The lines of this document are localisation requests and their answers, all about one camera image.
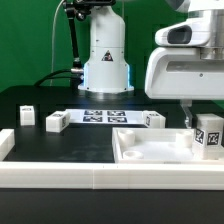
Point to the white sheet with tags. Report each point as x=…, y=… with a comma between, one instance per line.
x=105, y=116

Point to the white square tabletop part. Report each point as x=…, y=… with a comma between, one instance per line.
x=159, y=146

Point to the white U-shaped obstacle fence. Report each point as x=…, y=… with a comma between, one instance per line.
x=104, y=176

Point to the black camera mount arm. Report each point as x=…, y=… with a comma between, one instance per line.
x=79, y=10

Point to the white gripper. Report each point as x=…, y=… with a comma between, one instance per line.
x=188, y=63

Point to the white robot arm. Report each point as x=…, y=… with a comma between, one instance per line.
x=106, y=72

